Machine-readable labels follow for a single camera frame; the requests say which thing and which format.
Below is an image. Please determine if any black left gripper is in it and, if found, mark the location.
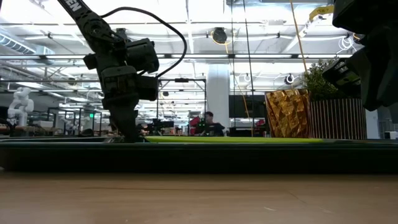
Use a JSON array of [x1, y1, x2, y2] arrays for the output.
[[83, 53, 159, 143]]

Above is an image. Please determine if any dark green plastic tray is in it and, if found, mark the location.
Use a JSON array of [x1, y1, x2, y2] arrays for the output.
[[0, 136, 398, 174]]

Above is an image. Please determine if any amber faceted glass cup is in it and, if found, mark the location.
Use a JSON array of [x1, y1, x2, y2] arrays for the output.
[[264, 88, 311, 139]]

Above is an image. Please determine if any lime green round plate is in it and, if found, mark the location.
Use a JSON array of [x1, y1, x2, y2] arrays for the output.
[[144, 136, 326, 144]]

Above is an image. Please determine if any small plant in striped pot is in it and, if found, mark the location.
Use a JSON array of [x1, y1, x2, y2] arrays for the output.
[[301, 58, 368, 140]]

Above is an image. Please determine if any yellow label tag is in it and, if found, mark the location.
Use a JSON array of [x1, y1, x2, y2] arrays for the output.
[[308, 4, 335, 22]]

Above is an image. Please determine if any person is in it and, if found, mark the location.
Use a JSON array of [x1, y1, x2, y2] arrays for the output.
[[198, 111, 226, 137]]

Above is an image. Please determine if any white humanoid robot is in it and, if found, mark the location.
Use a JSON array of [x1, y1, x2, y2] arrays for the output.
[[6, 86, 35, 127]]

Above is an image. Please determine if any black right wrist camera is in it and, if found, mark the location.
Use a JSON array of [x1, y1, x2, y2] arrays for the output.
[[322, 57, 362, 95]]

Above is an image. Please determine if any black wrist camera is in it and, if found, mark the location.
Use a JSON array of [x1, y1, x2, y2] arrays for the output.
[[125, 37, 160, 74], [322, 57, 362, 95]]

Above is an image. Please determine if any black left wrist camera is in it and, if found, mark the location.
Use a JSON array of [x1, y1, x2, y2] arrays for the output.
[[125, 37, 160, 74]]

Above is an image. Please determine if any black background workstation frame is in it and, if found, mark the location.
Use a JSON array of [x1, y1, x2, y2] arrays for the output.
[[156, 77, 207, 137]]

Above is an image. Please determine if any black aluminium table frame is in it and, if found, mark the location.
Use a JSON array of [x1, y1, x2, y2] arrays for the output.
[[0, 135, 108, 143]]

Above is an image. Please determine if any yellow hanging cable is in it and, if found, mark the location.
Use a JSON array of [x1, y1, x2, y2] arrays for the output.
[[290, 0, 308, 73]]

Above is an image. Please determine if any black wall monitor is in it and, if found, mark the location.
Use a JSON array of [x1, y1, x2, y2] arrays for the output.
[[229, 95, 267, 118]]

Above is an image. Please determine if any black hanging cable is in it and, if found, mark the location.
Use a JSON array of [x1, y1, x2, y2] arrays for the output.
[[242, 0, 255, 138]]

